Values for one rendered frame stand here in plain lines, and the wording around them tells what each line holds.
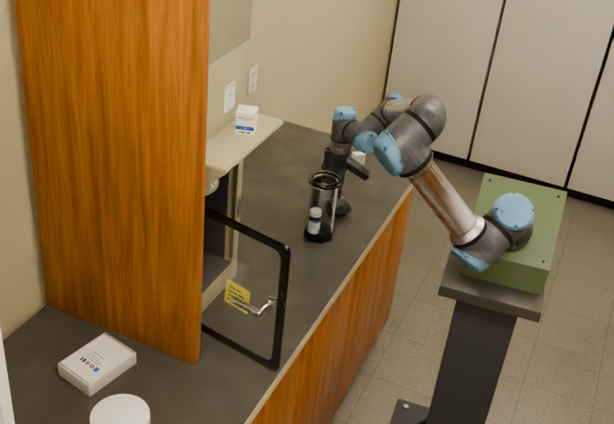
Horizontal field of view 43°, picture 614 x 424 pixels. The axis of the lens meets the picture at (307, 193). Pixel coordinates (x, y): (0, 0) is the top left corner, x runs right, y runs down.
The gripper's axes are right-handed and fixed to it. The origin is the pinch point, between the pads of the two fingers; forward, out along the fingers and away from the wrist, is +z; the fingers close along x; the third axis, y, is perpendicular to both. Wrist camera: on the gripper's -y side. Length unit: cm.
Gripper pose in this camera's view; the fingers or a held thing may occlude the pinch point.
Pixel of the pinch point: (339, 200)
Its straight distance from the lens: 277.5
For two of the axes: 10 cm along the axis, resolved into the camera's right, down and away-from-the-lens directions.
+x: -1.6, 5.1, -8.5
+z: -0.9, 8.5, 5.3
